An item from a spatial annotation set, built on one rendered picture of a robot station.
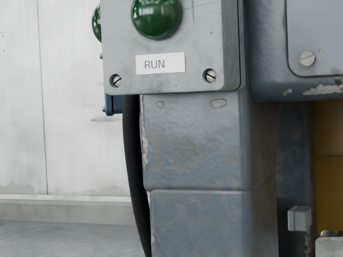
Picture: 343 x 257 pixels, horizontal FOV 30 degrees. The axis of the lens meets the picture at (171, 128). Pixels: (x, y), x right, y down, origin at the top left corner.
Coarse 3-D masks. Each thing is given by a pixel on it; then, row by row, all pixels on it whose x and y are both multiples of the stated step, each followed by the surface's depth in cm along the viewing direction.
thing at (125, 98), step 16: (128, 96) 44; (128, 112) 44; (128, 128) 44; (128, 144) 45; (128, 160) 45; (128, 176) 45; (144, 192) 46; (144, 208) 46; (144, 224) 46; (144, 240) 46
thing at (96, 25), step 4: (96, 8) 39; (96, 12) 39; (92, 16) 39; (96, 16) 39; (100, 16) 38; (92, 20) 39; (96, 20) 39; (100, 20) 38; (92, 24) 39; (96, 24) 39; (100, 24) 38; (92, 28) 39; (96, 28) 39; (100, 28) 39; (96, 32) 39; (100, 32) 39; (96, 36) 39; (100, 36) 39; (100, 40) 39
